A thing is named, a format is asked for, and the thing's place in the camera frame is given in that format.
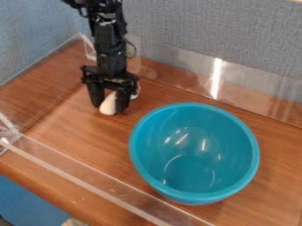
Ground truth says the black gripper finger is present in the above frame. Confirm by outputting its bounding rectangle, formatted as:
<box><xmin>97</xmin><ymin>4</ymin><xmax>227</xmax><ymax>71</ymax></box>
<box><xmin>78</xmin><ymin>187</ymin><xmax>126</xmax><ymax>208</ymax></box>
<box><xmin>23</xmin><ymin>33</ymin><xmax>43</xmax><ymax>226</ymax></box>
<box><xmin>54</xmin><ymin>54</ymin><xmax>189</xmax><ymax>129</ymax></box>
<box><xmin>116</xmin><ymin>87</ymin><xmax>132</xmax><ymax>114</ymax></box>
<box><xmin>86</xmin><ymin>82</ymin><xmax>105</xmax><ymax>108</ymax></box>

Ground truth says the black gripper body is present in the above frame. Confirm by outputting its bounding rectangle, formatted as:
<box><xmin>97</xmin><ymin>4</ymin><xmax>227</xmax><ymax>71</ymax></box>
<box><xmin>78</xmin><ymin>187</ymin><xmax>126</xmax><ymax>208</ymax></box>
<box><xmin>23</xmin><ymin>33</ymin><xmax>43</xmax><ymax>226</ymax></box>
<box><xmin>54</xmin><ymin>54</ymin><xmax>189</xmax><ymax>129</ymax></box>
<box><xmin>81</xmin><ymin>20</ymin><xmax>137</xmax><ymax>88</ymax></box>

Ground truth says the white brown toy mushroom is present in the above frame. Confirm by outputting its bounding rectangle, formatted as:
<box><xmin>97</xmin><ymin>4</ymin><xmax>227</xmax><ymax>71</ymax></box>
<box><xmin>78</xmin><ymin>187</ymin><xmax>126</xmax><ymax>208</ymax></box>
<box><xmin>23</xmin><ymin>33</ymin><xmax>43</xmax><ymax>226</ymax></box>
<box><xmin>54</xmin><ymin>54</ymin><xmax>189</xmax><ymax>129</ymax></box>
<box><xmin>97</xmin><ymin>85</ymin><xmax>141</xmax><ymax>117</ymax></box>

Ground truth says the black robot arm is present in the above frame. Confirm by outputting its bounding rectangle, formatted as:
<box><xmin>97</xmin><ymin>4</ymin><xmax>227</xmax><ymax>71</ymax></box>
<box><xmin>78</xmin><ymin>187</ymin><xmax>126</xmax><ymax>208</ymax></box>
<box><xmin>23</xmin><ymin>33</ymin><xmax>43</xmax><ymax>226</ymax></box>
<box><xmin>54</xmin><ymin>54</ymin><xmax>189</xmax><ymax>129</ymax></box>
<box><xmin>61</xmin><ymin>0</ymin><xmax>138</xmax><ymax>113</ymax></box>

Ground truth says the blue plastic bowl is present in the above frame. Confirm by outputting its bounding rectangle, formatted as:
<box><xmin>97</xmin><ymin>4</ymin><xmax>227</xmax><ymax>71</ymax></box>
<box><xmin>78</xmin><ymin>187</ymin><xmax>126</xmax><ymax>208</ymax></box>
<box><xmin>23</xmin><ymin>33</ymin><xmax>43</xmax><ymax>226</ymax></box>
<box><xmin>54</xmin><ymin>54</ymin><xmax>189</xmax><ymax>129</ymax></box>
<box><xmin>128</xmin><ymin>102</ymin><xmax>259</xmax><ymax>206</ymax></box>

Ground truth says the clear acrylic left barrier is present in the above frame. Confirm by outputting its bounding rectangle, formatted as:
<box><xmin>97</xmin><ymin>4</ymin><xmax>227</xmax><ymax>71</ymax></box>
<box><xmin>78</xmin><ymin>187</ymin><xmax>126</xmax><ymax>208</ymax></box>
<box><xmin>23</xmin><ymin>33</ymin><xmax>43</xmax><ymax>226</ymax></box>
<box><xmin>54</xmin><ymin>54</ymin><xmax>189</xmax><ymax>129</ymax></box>
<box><xmin>0</xmin><ymin>33</ymin><xmax>94</xmax><ymax>132</ymax></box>

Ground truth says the clear acrylic barrier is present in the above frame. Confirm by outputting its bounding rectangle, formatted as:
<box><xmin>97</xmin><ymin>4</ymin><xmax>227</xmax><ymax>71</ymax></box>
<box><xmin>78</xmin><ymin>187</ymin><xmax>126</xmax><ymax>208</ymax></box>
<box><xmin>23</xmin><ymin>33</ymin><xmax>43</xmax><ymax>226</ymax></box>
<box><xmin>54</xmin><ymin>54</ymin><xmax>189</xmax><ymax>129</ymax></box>
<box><xmin>80</xmin><ymin>31</ymin><xmax>302</xmax><ymax>129</ymax></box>
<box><xmin>0</xmin><ymin>113</ymin><xmax>216</xmax><ymax>226</ymax></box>
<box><xmin>0</xmin><ymin>33</ymin><xmax>94</xmax><ymax>132</ymax></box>

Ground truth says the clear acrylic front barrier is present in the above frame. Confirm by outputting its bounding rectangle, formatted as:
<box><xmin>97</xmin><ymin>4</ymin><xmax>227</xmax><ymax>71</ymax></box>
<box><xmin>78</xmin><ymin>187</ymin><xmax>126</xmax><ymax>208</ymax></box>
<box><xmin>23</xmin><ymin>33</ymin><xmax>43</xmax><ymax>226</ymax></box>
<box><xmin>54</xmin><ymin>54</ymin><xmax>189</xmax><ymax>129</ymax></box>
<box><xmin>0</xmin><ymin>113</ymin><xmax>216</xmax><ymax>226</ymax></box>

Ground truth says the clear acrylic back barrier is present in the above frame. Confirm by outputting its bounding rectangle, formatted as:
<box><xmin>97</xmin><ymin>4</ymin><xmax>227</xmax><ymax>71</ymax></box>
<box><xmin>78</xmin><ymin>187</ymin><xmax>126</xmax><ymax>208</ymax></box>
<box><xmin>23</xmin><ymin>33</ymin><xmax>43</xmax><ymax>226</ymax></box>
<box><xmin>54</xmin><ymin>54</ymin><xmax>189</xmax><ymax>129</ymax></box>
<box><xmin>80</xmin><ymin>31</ymin><xmax>302</xmax><ymax>129</ymax></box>

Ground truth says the black cable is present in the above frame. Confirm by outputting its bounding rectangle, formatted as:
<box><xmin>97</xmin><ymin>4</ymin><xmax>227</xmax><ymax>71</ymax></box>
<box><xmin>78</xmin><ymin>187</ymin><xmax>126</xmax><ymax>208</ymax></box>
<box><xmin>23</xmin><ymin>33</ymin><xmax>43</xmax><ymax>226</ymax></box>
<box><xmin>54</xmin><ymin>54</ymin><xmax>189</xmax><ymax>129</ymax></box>
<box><xmin>122</xmin><ymin>39</ymin><xmax>137</xmax><ymax>59</ymax></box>

